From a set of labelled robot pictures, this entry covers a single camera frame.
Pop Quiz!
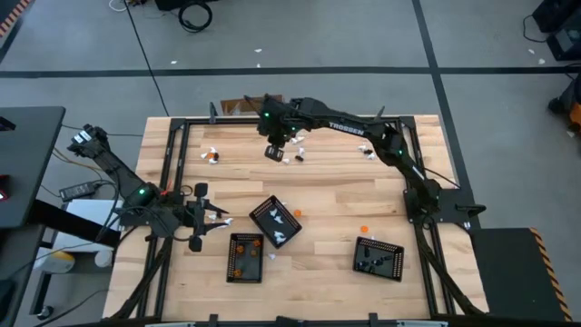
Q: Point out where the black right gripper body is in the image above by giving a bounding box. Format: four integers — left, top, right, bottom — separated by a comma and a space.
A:
257, 97, 303, 144

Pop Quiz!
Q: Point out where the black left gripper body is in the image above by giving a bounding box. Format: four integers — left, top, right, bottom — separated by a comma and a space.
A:
174, 183, 209, 253

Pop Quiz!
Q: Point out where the black slotted plastic basket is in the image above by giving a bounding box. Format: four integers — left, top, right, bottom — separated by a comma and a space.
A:
248, 194, 303, 250
352, 234, 406, 283
225, 233, 265, 285

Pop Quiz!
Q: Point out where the brown cardboard box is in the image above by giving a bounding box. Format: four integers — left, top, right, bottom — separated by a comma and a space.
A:
220, 94, 285, 117

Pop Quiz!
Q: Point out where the white storage box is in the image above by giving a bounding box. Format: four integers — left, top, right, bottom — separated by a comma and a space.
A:
54, 198, 123, 255

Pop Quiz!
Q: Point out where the white round object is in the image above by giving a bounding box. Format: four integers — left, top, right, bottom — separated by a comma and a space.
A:
94, 248, 114, 269

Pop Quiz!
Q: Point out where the black power adapter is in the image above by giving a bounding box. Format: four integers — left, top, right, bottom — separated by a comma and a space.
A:
58, 180, 103, 203

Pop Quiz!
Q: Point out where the pale yellow round object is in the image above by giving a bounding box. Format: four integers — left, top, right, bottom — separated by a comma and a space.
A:
34, 250, 76, 274

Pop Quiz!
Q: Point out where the black desk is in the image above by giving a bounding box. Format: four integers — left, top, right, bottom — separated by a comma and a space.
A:
0, 105, 67, 229

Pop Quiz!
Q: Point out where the black hazard-striped ramp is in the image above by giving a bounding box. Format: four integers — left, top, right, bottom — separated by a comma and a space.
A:
469, 226, 574, 323
0, 0, 35, 38

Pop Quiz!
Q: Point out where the black equipment case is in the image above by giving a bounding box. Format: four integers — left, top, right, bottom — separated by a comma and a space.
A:
531, 0, 581, 63

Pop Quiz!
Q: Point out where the person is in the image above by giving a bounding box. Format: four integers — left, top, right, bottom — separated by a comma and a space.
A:
547, 84, 581, 131

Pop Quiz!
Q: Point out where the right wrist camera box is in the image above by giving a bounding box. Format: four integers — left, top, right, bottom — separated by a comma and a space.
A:
265, 144, 286, 163

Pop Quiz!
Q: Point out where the black aluminium table frame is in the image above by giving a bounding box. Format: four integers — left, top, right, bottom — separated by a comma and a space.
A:
106, 102, 489, 327

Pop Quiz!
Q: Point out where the coiled black cable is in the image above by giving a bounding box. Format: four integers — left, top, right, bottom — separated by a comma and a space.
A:
177, 1, 213, 34

